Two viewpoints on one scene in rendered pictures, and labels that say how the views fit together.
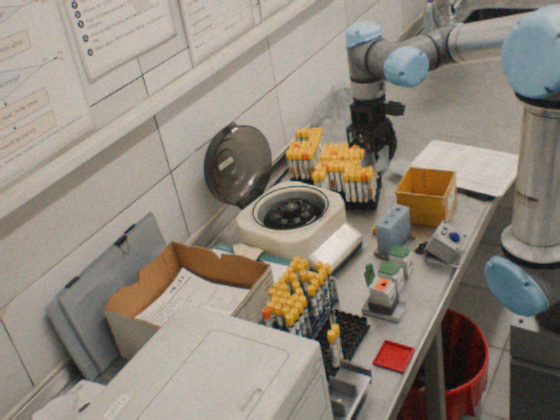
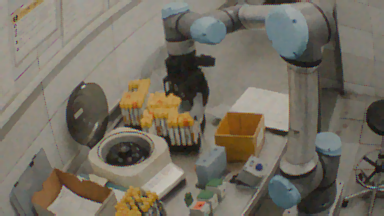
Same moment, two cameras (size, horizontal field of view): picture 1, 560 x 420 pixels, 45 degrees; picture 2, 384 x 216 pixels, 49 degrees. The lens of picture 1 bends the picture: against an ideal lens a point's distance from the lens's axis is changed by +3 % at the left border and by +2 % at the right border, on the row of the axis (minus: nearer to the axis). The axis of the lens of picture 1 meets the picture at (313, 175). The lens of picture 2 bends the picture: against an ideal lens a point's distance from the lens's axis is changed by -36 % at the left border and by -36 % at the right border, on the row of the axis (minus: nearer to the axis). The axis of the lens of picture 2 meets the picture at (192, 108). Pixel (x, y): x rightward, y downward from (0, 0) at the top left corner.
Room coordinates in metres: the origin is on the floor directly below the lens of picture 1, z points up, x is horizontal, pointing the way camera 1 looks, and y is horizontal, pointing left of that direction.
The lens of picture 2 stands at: (-0.12, -0.07, 1.99)
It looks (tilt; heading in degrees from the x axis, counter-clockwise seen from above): 30 degrees down; 357
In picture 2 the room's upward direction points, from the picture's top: 9 degrees counter-clockwise
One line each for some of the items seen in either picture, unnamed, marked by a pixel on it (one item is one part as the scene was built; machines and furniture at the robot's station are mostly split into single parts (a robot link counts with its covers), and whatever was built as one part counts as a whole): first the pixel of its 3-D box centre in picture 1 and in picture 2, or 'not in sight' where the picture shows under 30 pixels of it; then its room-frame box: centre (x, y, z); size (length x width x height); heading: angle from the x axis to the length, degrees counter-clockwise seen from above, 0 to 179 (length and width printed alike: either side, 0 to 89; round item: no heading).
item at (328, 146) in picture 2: not in sight; (324, 158); (0.96, -0.47, 1.12); 0.13 x 0.12 x 0.14; 120
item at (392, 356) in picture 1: (393, 356); not in sight; (0.99, -0.11, 0.88); 0.07 x 0.07 x 0.01; 58
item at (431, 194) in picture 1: (426, 197); (241, 137); (1.48, -0.29, 0.93); 0.13 x 0.13 x 0.10; 62
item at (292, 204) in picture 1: (292, 216); (126, 156); (1.43, 0.07, 0.97); 0.15 x 0.15 x 0.07
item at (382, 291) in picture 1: (382, 294); (200, 211); (1.13, -0.11, 0.92); 0.05 x 0.04 x 0.06; 58
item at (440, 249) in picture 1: (438, 241); (247, 171); (1.29, -0.28, 0.92); 0.13 x 0.07 x 0.08; 58
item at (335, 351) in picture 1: (332, 328); not in sight; (1.04, 0.01, 0.93); 0.17 x 0.09 x 0.11; 148
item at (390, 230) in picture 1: (393, 232); (211, 168); (1.35, -0.18, 0.92); 0.10 x 0.07 x 0.10; 140
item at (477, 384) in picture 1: (427, 398); not in sight; (1.42, -0.24, 0.22); 0.38 x 0.37 x 0.44; 148
